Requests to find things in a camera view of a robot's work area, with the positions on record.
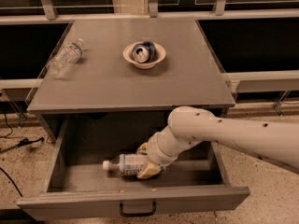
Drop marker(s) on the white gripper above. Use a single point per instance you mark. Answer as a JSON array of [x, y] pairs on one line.
[[154, 154]]

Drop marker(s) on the blue label plastic bottle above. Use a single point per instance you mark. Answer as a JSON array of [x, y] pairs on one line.
[[126, 164]]

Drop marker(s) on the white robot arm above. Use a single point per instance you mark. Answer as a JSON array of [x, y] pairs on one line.
[[274, 142]]

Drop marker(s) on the grey open top drawer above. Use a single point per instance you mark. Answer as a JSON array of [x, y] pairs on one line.
[[77, 186]]

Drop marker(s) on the clear crumpled plastic bottle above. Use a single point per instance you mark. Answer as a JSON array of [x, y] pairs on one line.
[[61, 64]]

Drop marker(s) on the grey cabinet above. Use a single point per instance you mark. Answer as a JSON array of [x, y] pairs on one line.
[[104, 81]]

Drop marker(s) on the blue soda can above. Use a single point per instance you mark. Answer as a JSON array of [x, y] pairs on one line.
[[143, 52]]

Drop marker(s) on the white ceramic bowl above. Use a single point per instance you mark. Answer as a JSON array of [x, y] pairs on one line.
[[160, 54]]

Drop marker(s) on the metal window railing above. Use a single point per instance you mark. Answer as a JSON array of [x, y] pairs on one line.
[[47, 11]]

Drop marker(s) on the black drawer handle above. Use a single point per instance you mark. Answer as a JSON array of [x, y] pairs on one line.
[[139, 209]]

